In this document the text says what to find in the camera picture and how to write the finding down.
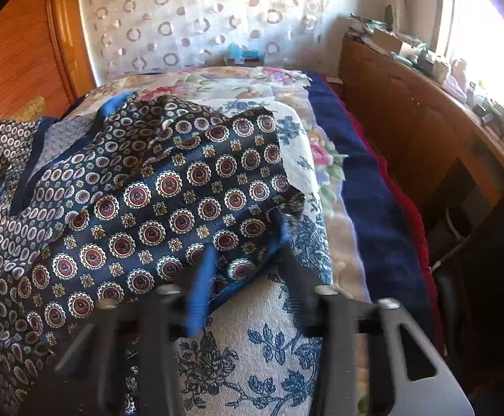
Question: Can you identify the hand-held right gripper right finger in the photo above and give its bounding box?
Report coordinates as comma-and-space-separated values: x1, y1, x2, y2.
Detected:
277, 220, 475, 416

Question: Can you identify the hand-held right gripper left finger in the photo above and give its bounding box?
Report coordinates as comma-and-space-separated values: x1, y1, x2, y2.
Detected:
31, 247, 219, 416

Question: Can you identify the navy medallion print garment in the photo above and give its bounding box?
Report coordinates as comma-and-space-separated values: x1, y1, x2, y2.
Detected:
0, 93, 307, 416

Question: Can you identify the blue floral white bedspread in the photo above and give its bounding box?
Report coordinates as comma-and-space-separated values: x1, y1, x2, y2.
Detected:
122, 99, 335, 416

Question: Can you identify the red blanket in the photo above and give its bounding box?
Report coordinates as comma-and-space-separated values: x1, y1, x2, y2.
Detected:
334, 91, 445, 347

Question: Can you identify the navy blue blanket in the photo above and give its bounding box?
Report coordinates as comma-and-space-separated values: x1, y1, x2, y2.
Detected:
306, 71, 435, 334

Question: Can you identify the black chair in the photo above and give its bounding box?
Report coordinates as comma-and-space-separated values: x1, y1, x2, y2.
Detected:
434, 173, 504, 404

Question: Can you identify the pink floral blanket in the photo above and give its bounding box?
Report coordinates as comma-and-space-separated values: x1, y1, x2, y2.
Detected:
67, 66, 369, 304

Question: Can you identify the wooden cabinet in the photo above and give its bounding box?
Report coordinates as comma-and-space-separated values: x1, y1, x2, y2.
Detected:
339, 35, 504, 226

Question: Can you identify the light blue box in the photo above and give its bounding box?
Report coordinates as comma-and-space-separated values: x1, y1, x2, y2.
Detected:
223, 43, 263, 67

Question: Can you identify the golden patterned pillow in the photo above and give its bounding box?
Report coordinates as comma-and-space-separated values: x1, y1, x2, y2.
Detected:
11, 97, 46, 122

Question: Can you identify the row of small cabinet clutter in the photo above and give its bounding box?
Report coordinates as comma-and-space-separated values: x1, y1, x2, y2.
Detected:
347, 4, 504, 170

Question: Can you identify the cardboard box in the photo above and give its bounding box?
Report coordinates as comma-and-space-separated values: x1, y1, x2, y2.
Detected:
371, 28, 404, 50

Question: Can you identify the pink toy figure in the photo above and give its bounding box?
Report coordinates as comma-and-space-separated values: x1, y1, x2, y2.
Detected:
449, 58, 471, 92

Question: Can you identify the white circle pattern curtain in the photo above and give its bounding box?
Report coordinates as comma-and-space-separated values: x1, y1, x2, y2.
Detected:
76, 0, 409, 87

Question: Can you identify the wooden headboard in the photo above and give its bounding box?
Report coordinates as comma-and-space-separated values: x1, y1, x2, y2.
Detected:
0, 0, 96, 139

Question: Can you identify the bright window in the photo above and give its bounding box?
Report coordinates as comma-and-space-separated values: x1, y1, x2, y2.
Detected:
434, 0, 504, 118

